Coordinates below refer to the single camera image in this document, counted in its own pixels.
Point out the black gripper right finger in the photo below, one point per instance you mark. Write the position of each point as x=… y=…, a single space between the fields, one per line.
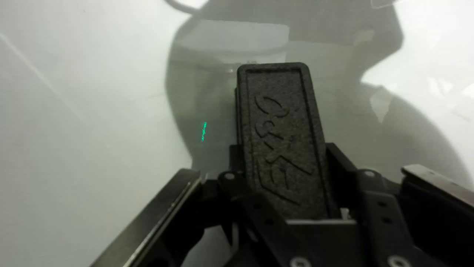
x=379 y=208

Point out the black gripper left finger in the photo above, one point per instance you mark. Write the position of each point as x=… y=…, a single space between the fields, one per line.
x=256 y=208

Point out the black felt whiteboard eraser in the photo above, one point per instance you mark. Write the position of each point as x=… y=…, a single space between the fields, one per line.
x=281 y=143

